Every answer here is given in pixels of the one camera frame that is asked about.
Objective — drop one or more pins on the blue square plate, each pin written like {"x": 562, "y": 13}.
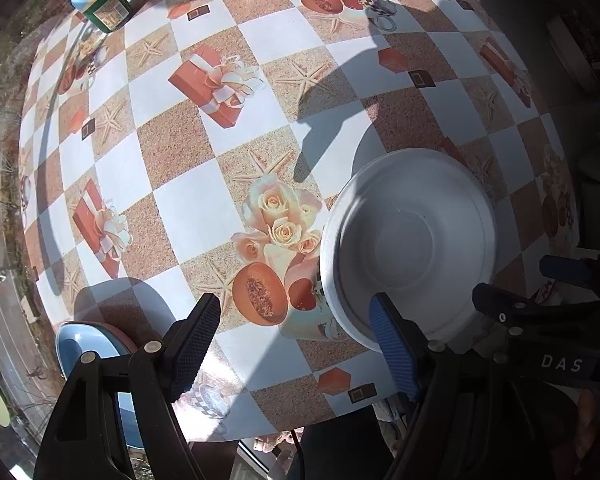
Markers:
{"x": 75, "y": 345}

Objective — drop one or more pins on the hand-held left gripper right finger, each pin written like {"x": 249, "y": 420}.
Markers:
{"x": 395, "y": 355}

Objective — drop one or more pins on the checkered printed tablecloth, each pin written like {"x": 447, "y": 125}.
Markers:
{"x": 180, "y": 160}

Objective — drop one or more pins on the white bowl grey rim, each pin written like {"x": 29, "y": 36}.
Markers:
{"x": 410, "y": 250}
{"x": 328, "y": 260}

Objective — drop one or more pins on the blue bottle green cap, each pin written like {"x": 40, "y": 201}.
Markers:
{"x": 100, "y": 2}

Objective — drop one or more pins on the person's dark trousers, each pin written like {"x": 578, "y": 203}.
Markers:
{"x": 340, "y": 452}

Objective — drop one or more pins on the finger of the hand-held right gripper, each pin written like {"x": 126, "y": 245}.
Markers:
{"x": 505, "y": 305}
{"x": 565, "y": 267}

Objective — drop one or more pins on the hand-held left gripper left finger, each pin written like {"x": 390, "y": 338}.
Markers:
{"x": 195, "y": 345}

